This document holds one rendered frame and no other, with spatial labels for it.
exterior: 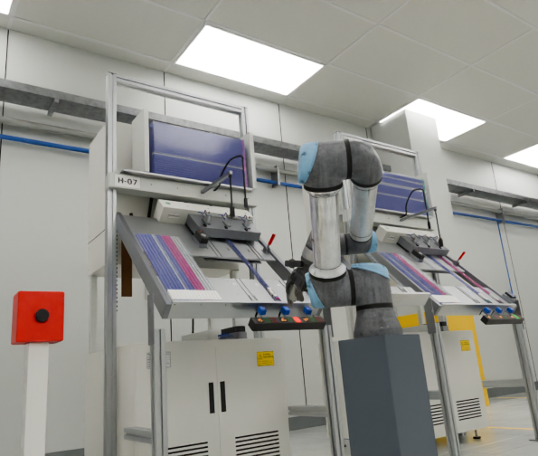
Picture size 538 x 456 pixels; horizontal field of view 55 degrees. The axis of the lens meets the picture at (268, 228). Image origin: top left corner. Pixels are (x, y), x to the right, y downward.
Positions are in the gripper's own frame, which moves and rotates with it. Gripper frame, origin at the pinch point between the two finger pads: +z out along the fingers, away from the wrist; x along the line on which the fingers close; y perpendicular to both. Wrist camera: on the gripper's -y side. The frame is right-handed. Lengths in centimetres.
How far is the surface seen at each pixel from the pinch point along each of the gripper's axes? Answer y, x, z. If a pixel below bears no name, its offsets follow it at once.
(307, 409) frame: 13, 21, 46
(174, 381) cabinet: -8, -33, 44
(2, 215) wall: -205, -76, 75
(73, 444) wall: -105, -28, 181
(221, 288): -15.1, -21.4, 4.9
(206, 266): -69, 2, 27
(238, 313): -2.4, -19.2, 7.7
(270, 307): -2.3, -5.6, 4.8
